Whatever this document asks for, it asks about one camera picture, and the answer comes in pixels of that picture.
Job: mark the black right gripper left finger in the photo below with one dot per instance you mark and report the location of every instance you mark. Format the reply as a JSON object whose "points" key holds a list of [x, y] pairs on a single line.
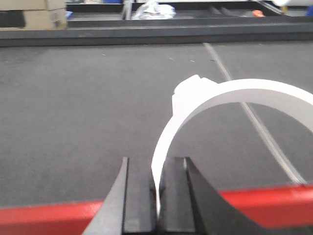
{"points": [[130, 207]]}

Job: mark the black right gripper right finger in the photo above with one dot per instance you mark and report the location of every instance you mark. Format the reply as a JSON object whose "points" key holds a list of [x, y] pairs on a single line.
{"points": [[191, 206]]}

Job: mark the white PVC pipe clamp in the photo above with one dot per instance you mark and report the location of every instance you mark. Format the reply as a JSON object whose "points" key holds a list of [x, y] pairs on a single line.
{"points": [[196, 94]]}

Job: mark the crumpled clear plastic bag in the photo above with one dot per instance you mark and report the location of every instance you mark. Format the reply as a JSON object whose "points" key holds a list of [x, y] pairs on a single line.
{"points": [[152, 10]]}

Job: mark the stacked cardboard boxes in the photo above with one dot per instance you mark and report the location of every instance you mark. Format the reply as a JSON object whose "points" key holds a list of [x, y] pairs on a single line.
{"points": [[33, 15]]}

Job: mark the red machine frame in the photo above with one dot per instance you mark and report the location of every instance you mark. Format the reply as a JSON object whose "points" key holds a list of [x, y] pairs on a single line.
{"points": [[273, 207]]}

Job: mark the black conveyor end rail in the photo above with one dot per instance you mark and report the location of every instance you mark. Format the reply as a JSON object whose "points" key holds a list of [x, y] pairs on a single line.
{"points": [[157, 32]]}

